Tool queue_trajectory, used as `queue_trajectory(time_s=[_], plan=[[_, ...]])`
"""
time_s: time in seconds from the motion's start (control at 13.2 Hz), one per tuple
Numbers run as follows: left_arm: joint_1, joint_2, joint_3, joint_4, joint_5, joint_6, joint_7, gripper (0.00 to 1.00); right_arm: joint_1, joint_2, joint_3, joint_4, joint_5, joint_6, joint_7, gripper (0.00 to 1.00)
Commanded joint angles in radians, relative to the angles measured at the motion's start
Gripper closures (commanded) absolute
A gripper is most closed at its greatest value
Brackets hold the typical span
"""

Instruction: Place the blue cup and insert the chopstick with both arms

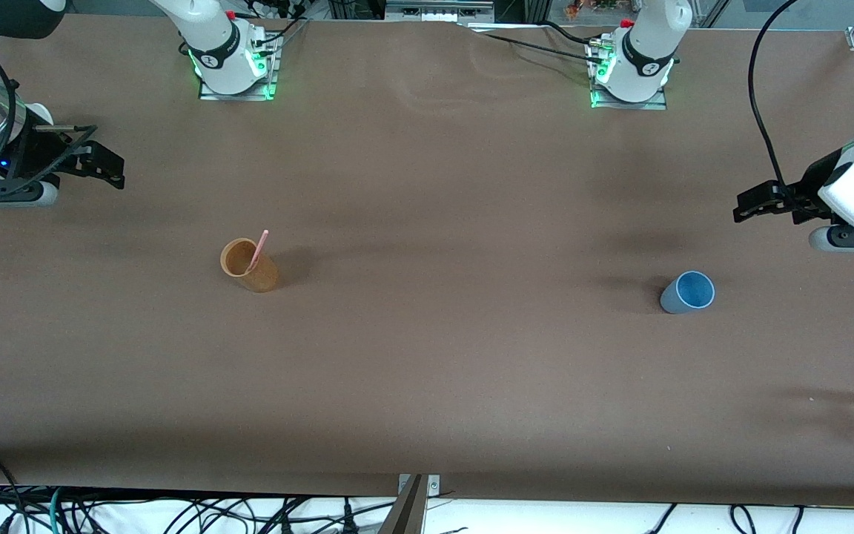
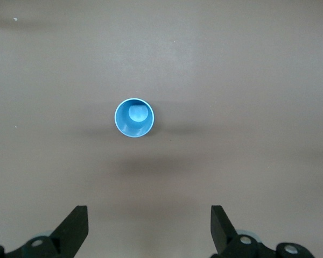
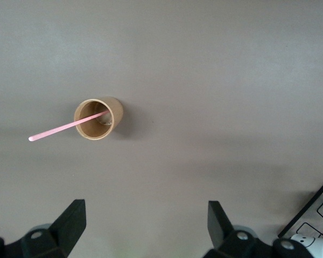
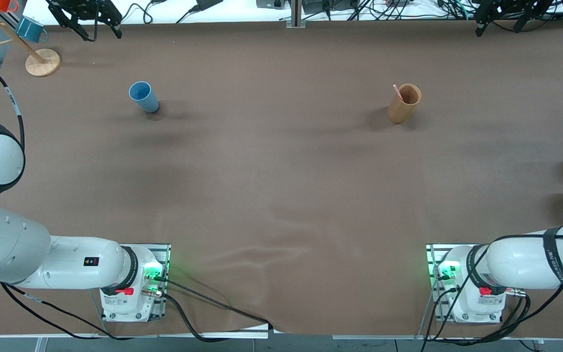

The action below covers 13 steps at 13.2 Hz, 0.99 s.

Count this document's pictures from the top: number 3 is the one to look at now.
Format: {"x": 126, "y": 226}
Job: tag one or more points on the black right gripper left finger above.
{"x": 64, "y": 228}

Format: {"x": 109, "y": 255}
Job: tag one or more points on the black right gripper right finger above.
{"x": 220, "y": 225}

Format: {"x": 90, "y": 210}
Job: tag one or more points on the pink chopstick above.
{"x": 56, "y": 130}

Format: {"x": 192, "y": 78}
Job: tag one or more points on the black cup rack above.
{"x": 298, "y": 214}

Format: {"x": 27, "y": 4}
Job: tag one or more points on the white cup with smiley face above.
{"x": 317, "y": 247}

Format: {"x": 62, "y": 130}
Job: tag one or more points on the brown cylindrical cup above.
{"x": 115, "y": 110}

